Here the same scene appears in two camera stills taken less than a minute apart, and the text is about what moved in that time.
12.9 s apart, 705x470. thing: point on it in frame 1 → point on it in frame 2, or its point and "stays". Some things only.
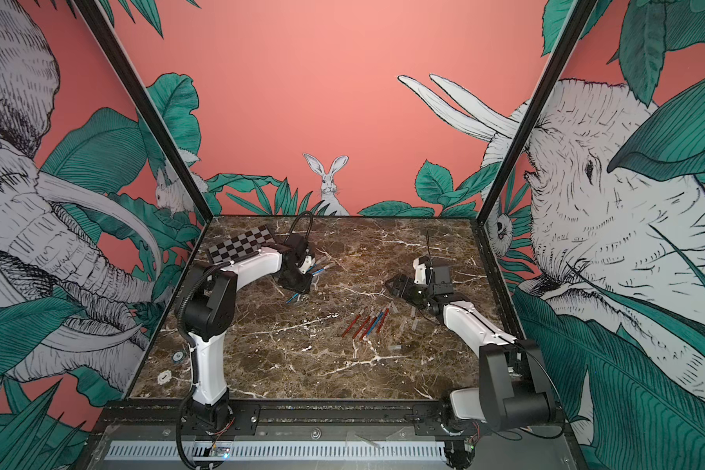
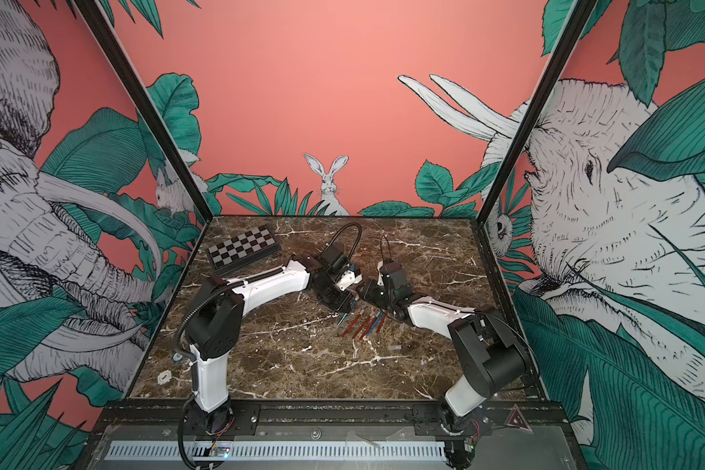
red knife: x=383 y=321 stays
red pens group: x=357 y=331 stays
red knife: x=368 y=329 stays
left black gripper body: x=299 y=282 → x=335 y=298
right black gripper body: x=421 y=296 → x=379 y=296
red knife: x=351 y=325 stays
